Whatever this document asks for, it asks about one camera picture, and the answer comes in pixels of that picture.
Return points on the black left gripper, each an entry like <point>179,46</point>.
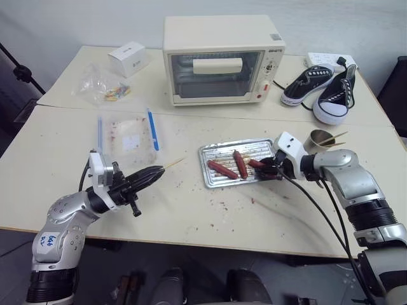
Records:
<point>122,189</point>

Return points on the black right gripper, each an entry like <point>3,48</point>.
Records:
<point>284,166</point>

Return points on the short red sausage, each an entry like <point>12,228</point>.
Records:
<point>254,163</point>

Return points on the thin wooden skewer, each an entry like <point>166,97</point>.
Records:
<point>174,163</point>
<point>337,144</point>
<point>337,137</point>

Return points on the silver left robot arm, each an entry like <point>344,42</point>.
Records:
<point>65,213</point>

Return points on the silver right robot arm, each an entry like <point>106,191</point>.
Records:
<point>353,178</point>

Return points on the long red sausage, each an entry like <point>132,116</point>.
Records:
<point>240,163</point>
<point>222,170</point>

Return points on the silver metal baking tray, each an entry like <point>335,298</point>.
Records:
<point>222,149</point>

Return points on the small metal cup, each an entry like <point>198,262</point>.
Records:
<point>314,138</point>

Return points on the clear container with blue clips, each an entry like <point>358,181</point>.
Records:
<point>130,139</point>

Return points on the black canvas sneaker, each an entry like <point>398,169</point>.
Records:
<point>334,106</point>
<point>305,84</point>

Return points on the colourful small pieces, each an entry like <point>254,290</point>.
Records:
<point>117,92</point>

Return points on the clear plastic bag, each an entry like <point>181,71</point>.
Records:
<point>89,84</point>

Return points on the dark rounded shape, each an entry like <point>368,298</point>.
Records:
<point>248,287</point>
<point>168,287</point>

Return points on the brown object under table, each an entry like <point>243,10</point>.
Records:
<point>130,289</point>

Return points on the small white cardboard box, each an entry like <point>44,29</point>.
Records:
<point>127,58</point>

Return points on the white power strip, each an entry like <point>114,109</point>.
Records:
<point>321,57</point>

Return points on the black power plug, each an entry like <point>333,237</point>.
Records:
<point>341,61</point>

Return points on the cream toaster oven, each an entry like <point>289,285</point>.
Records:
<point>219,35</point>

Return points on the black stand with knob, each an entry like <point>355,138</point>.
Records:
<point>22,71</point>

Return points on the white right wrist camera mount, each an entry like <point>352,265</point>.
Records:
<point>292,149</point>

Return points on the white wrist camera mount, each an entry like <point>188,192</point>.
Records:
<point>97,165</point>
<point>292,149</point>

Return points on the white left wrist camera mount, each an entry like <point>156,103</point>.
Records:
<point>97,165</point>

